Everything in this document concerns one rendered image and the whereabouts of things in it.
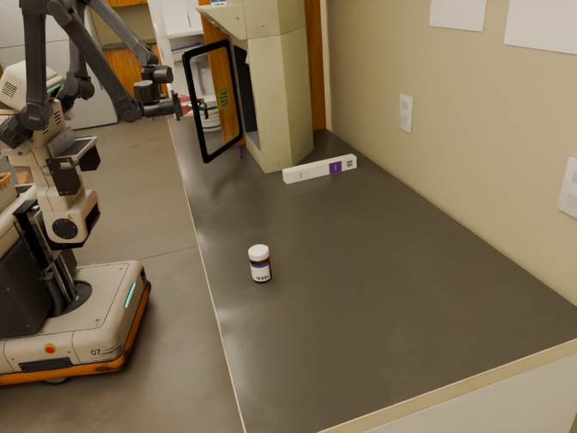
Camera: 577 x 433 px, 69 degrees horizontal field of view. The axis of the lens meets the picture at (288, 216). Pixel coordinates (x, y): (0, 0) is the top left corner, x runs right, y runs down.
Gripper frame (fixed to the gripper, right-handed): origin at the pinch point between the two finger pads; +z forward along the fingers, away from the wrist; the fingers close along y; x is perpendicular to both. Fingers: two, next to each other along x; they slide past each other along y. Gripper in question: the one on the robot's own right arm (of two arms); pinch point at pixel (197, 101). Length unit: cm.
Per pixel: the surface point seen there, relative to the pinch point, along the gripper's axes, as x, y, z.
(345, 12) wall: 1, 24, 61
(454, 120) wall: -68, 0, 61
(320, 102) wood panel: 18, -14, 55
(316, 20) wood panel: 19, 21, 56
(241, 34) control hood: -18.6, 22.6, 16.1
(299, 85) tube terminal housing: -10.9, 2.3, 36.4
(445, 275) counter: -97, -26, 41
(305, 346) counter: -105, -26, 3
